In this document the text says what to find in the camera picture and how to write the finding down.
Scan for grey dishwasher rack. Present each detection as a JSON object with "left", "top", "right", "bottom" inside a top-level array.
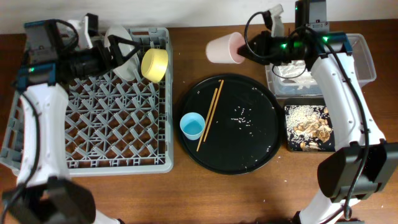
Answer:
[{"left": 0, "top": 27, "right": 174, "bottom": 177}]

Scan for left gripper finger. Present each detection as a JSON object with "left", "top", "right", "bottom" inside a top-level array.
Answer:
[
  {"left": 108, "top": 35, "right": 140, "bottom": 50},
  {"left": 109, "top": 46, "right": 140, "bottom": 69}
]

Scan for black rectangular tray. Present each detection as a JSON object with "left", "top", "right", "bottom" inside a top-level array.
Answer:
[{"left": 283, "top": 98, "right": 336, "bottom": 153}]

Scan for yellow bowl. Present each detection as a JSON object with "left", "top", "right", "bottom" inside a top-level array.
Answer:
[{"left": 141, "top": 49, "right": 169, "bottom": 83}]

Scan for blue cup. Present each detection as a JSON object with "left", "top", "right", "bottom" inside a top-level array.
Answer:
[{"left": 180, "top": 112, "right": 205, "bottom": 141}]

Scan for clear plastic bin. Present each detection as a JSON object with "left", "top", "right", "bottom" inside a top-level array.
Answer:
[{"left": 265, "top": 34, "right": 377, "bottom": 99}]

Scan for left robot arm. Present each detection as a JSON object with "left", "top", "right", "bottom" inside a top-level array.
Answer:
[{"left": 2, "top": 19, "right": 140, "bottom": 223}]

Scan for round black tray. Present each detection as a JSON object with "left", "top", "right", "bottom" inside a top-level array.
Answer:
[{"left": 177, "top": 73, "right": 285, "bottom": 175}]

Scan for pink cup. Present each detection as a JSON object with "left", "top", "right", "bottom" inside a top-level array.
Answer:
[{"left": 205, "top": 32, "right": 245, "bottom": 64}]

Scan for grey plate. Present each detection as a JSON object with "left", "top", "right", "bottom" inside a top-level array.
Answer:
[{"left": 104, "top": 25, "right": 139, "bottom": 81}]

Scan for food scraps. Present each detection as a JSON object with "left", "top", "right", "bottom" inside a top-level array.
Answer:
[{"left": 285, "top": 105, "right": 335, "bottom": 152}]

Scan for white napkin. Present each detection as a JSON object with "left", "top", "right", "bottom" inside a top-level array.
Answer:
[{"left": 274, "top": 60, "right": 316, "bottom": 85}]

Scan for wooden chopstick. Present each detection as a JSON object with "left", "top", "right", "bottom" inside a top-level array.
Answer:
[
  {"left": 196, "top": 88, "right": 218, "bottom": 152},
  {"left": 203, "top": 80, "right": 224, "bottom": 142}
]

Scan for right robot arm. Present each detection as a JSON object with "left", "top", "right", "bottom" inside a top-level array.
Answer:
[{"left": 238, "top": 1, "right": 397, "bottom": 223}]

